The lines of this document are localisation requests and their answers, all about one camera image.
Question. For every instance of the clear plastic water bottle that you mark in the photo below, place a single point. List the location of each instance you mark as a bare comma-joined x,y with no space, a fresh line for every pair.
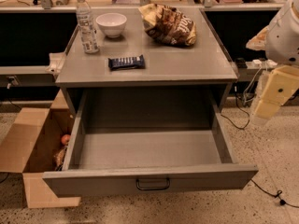
86,27

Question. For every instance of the open cardboard box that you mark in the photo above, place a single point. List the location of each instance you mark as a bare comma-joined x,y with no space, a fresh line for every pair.
33,147

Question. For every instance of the white ceramic bowl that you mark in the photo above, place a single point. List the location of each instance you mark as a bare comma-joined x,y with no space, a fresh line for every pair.
111,24

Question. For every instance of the grey top drawer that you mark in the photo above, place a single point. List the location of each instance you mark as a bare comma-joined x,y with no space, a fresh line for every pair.
148,140

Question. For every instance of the brown chip bag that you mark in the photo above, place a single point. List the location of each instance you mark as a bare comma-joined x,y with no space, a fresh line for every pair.
168,25

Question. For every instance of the grey drawer cabinet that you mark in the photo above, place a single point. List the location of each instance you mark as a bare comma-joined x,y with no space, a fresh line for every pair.
202,63

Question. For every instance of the red apple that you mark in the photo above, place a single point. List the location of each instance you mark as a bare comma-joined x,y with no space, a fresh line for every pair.
65,139

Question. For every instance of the white power strip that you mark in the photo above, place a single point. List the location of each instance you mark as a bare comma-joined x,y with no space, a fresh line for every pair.
264,63

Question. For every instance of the dark blue candy bar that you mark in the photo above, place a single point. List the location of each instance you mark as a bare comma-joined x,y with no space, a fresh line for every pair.
126,63

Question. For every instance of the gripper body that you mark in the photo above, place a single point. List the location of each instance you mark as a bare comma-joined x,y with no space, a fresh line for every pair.
284,40

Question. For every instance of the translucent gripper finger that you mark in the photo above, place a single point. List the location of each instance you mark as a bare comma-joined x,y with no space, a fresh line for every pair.
259,110

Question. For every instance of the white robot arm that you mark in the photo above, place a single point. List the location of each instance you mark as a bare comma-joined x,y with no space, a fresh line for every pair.
280,40

